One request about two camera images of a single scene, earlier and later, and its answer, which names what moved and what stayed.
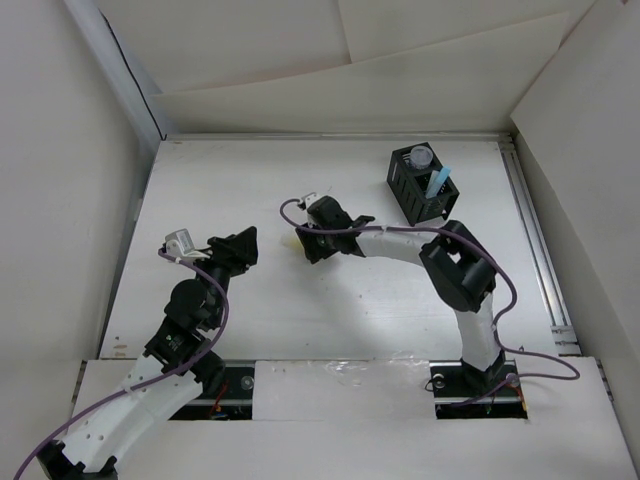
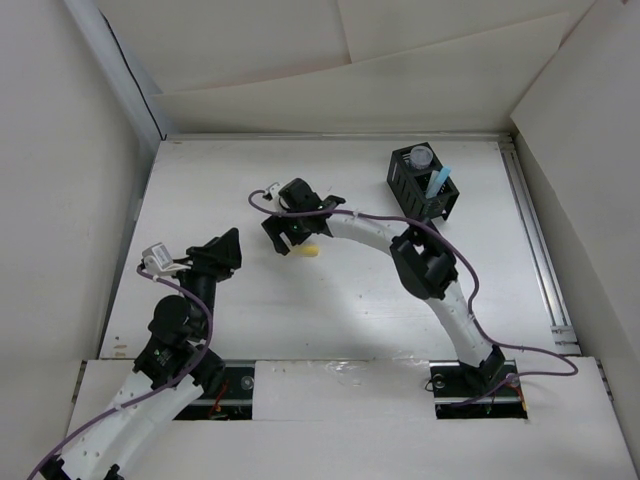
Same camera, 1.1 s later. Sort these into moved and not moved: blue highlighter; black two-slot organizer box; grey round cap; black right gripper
Moved: black right gripper
Not moved: grey round cap; black two-slot organizer box; blue highlighter
